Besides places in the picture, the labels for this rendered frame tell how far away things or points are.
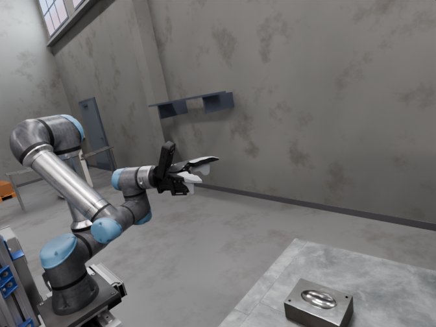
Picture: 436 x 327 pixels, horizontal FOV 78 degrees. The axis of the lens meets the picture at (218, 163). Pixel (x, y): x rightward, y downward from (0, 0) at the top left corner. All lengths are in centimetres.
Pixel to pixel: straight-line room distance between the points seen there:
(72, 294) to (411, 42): 300
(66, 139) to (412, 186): 302
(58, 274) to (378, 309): 113
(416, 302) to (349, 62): 239
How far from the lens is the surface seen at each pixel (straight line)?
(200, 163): 84
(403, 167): 323
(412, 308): 129
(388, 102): 311
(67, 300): 112
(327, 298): 118
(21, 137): 98
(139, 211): 91
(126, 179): 90
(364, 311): 124
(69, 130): 106
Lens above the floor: 165
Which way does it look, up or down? 14 degrees down
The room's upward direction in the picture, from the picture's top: 10 degrees counter-clockwise
